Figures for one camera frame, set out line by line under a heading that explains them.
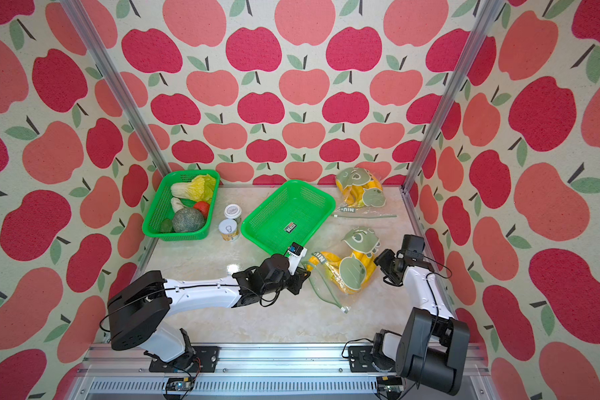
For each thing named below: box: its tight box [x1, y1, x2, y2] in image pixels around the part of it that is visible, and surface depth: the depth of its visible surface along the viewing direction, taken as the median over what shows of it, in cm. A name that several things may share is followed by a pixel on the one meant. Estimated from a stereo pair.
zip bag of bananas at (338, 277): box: [306, 226, 381, 314], surface depth 85 cm
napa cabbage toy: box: [170, 173, 216, 205], surface depth 113 cm
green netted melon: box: [171, 207, 205, 233], surface depth 98 cm
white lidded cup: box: [223, 203, 243, 222], surface depth 104 cm
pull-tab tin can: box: [218, 218, 240, 243], surface depth 102 cm
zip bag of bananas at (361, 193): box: [332, 166, 398, 219], surface depth 110 cm
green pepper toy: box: [159, 218, 175, 234], surface depth 102 cm
